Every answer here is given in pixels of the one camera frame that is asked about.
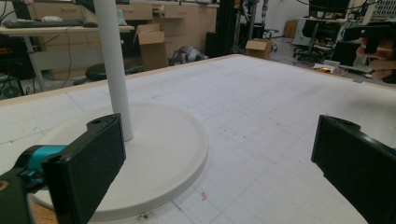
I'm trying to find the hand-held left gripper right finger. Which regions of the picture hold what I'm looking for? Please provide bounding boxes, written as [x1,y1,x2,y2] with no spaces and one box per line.
[310,114,396,224]

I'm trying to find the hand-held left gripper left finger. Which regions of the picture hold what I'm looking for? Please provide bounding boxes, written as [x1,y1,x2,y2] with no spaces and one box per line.
[41,113,127,224]

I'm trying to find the white rack stand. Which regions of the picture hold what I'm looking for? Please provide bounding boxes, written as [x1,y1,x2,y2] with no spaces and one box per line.
[29,0,209,222]

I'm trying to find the black office chair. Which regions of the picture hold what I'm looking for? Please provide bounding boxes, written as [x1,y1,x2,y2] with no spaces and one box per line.
[293,18,344,63]

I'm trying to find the black round stool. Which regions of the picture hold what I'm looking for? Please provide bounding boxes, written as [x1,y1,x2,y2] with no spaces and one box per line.
[84,61,146,83]

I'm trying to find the white grid mat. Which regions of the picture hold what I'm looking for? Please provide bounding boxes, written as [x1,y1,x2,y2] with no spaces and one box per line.
[0,55,396,224]

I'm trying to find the small closed cardboard box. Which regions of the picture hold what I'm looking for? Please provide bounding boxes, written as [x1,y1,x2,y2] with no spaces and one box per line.
[245,37,274,61]

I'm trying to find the open cardboard box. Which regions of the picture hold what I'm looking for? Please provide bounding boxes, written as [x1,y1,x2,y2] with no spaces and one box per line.
[134,23,169,71]

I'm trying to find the white desk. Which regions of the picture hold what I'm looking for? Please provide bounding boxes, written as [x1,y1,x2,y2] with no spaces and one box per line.
[0,24,135,93]

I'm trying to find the black keyboard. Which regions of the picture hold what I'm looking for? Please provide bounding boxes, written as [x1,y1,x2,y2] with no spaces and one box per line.
[2,19,84,30]

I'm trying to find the grey robot dog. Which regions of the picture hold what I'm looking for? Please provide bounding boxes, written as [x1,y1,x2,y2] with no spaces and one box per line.
[167,46,208,66]

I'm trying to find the light wooden cabinets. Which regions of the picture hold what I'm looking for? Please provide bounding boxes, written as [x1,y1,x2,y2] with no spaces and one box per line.
[32,1,219,59]

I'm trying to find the black metal frame strut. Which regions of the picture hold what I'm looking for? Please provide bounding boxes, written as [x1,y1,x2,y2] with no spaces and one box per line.
[205,0,241,59]

